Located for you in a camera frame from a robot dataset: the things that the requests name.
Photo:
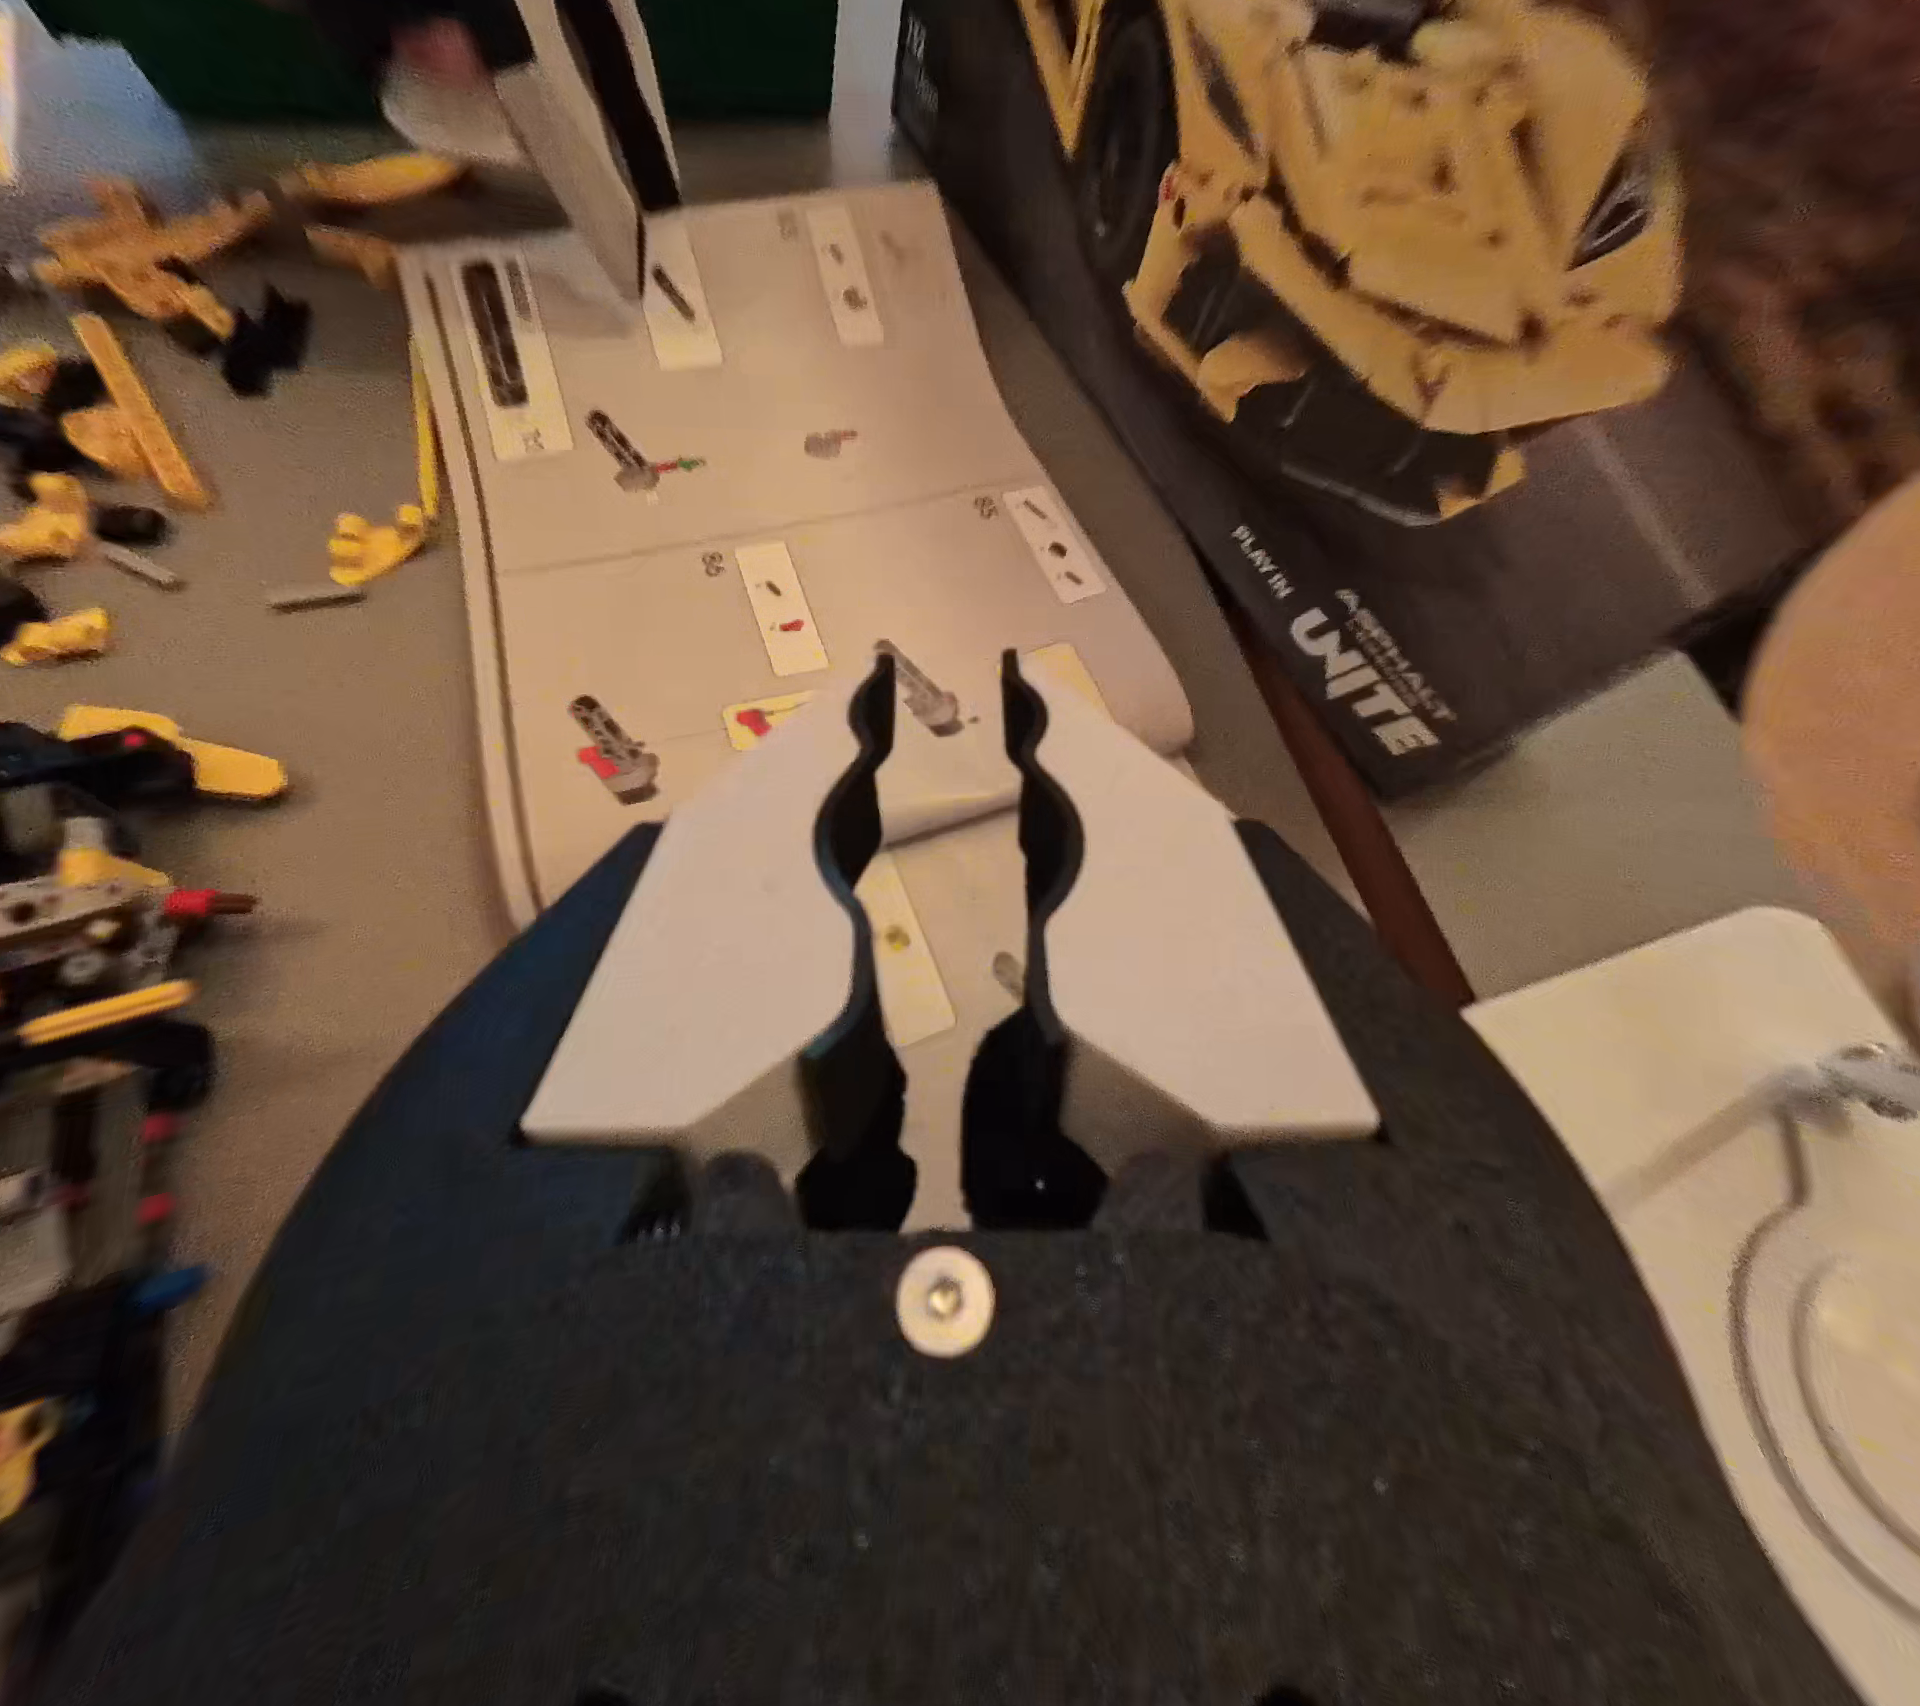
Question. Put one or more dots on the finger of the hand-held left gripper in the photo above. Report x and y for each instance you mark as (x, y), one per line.
(628, 73)
(563, 85)

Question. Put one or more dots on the grey desk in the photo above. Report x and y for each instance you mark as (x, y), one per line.
(377, 761)

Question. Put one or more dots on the toy car set box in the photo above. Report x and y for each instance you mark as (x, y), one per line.
(1498, 627)

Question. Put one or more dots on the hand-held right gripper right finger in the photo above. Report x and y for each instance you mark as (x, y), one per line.
(1185, 985)

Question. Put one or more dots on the instruction booklet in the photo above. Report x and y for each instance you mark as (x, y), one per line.
(899, 417)

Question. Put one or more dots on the pile of yellow body panels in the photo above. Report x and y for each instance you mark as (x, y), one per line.
(135, 235)

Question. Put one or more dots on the instruction sheet on stand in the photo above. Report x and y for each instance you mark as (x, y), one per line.
(1649, 1134)

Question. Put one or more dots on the partly built toy car model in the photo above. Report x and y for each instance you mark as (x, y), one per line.
(91, 913)

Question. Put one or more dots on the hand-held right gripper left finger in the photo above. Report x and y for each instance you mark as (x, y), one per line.
(720, 972)

